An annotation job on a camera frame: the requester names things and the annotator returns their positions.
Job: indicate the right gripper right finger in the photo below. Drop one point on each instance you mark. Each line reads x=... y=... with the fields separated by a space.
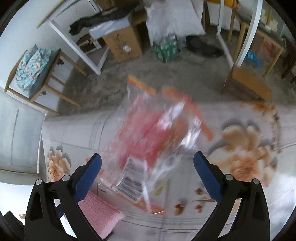
x=252 y=219

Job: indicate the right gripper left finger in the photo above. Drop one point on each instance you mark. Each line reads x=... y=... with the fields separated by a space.
x=53 y=212

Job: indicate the red clear snack bag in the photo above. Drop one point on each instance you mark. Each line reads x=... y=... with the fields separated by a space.
x=157 y=128

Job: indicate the long white shelf table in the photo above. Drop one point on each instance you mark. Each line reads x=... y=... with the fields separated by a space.
x=162 y=22

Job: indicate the floral tablecloth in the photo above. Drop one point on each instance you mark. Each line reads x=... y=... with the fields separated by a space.
x=174 y=170

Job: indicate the pink sponge cloth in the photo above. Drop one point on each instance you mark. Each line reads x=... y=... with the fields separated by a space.
x=102 y=216

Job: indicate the wooden chair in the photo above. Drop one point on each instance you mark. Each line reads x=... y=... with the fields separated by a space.
x=42 y=83

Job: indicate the black clothes pile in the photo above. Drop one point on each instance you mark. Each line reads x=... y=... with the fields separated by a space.
x=111 y=14

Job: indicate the grey wooden door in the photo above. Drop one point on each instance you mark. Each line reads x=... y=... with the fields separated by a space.
x=20 y=135

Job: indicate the cardboard box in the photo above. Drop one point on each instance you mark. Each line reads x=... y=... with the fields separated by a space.
x=124 y=44

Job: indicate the small wooden side table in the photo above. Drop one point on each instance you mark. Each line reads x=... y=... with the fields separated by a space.
x=246 y=81

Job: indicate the floral blue cushion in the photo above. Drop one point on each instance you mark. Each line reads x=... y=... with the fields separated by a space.
x=30 y=67

